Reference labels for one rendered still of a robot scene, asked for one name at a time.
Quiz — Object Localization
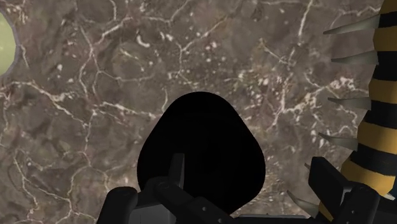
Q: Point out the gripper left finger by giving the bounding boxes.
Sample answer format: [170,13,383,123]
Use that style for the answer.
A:
[98,153,240,224]

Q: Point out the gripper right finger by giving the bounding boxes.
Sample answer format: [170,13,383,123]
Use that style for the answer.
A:
[308,156,397,224]

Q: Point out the black rounded object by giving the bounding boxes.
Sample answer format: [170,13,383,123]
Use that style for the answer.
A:
[136,91,267,216]

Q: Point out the yellow black striped spiked toy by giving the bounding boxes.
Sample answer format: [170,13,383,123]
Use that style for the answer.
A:
[286,0,397,223]

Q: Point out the pale green round dish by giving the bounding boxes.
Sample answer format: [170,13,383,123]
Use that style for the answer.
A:
[0,8,21,79]

